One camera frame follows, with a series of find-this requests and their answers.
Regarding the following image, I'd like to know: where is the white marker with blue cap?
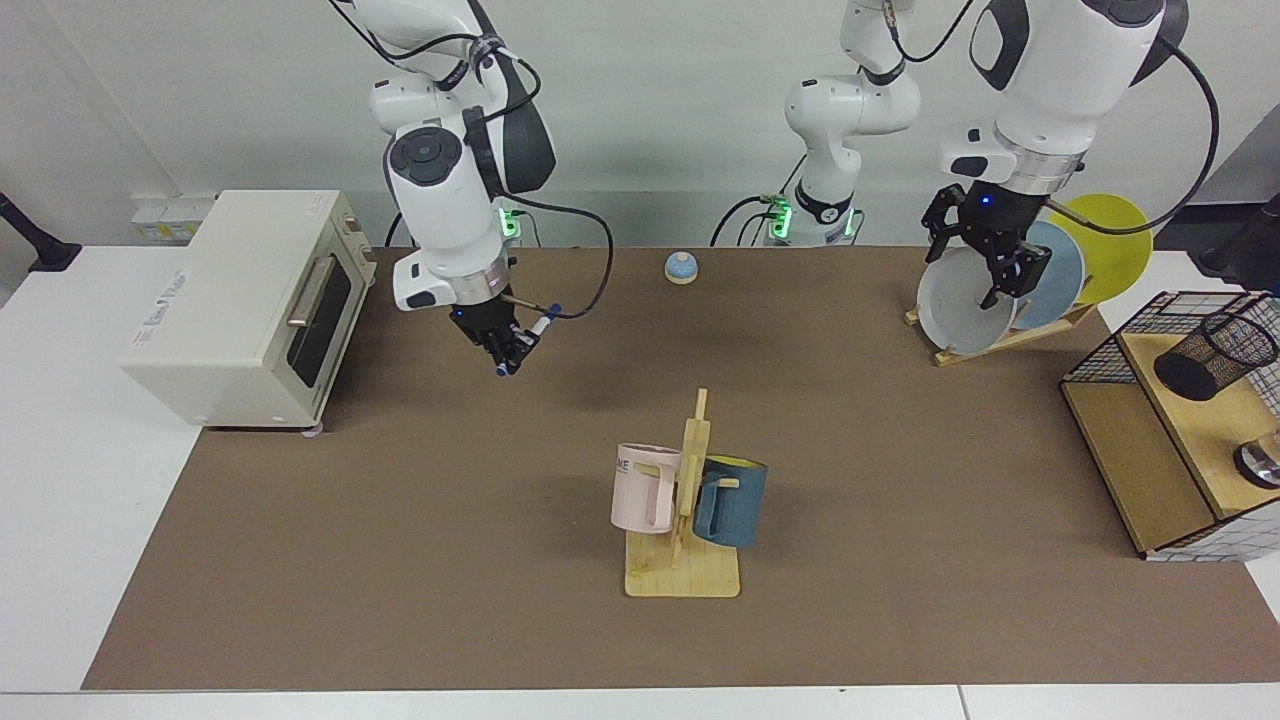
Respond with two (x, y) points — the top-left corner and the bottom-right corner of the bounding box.
(494, 303), (562, 379)

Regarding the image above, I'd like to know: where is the black mesh pen holder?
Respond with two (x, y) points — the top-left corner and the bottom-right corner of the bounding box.
(1153, 310), (1280, 402)

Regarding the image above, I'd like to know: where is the grey plate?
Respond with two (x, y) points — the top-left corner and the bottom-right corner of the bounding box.
(917, 245), (1019, 354)

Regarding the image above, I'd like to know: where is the wooden plate rack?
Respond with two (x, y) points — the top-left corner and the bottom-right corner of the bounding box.
(905, 300), (1099, 367)

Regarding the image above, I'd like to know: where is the light blue plate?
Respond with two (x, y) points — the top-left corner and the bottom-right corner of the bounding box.
(1010, 220), (1086, 331)

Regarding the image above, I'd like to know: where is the yellow plate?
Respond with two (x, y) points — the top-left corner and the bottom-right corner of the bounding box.
(1045, 193), (1154, 306)

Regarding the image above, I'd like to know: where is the pink cup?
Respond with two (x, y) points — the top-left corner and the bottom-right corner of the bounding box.
(611, 443), (683, 535)

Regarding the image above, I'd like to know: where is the brown table cloth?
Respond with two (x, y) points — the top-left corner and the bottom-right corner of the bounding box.
(82, 246), (1280, 691)

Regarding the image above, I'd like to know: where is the black bulky object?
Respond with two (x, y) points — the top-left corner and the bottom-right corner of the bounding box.
(1190, 195), (1280, 296)

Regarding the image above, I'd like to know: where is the dark blue cup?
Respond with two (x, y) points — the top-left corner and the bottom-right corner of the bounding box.
(692, 455), (769, 549)

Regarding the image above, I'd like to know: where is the pale toaster oven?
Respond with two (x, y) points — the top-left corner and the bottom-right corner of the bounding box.
(120, 188), (379, 436)

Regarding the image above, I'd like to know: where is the wooden cup stand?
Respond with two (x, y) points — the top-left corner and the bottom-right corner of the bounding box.
(625, 388), (742, 599)

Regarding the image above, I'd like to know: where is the black stand base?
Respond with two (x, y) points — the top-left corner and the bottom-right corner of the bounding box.
(0, 190), (83, 273)

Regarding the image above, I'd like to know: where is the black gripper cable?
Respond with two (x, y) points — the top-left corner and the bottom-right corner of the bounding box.
(1045, 35), (1223, 238)
(328, 0), (615, 321)

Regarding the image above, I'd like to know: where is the black base cable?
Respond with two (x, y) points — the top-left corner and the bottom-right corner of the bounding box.
(710, 155), (793, 249)

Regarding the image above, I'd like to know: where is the wire basket with wooden floor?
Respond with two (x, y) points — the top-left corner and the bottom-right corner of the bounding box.
(1060, 290), (1280, 563)

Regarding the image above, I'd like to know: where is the white wall power strip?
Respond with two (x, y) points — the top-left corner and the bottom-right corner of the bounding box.
(131, 195), (219, 244)

